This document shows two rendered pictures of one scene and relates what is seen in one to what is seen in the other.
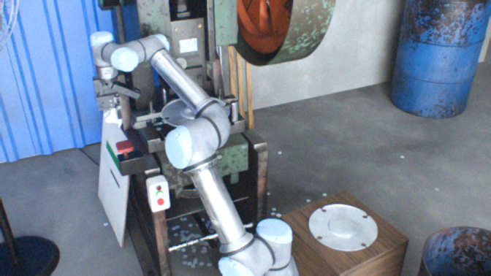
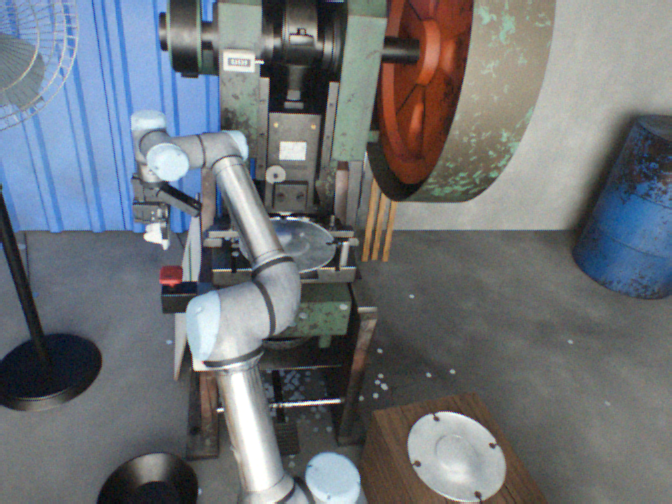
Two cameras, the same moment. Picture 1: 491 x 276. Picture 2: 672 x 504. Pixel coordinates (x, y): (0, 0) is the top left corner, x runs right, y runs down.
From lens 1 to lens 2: 0.62 m
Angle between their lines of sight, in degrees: 8
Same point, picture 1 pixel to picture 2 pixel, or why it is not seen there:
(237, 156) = (333, 316)
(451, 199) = (624, 424)
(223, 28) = (346, 137)
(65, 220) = (124, 324)
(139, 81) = not seen: hidden behind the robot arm
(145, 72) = not seen: hidden behind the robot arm
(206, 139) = (247, 324)
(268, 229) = (322, 476)
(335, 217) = (449, 436)
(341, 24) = (533, 147)
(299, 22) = (457, 155)
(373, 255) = not seen: outside the picture
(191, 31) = (299, 131)
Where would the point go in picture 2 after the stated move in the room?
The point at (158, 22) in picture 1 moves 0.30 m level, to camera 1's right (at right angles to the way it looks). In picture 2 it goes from (249, 110) to (366, 134)
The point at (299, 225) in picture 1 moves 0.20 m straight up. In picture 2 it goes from (394, 433) to (408, 390)
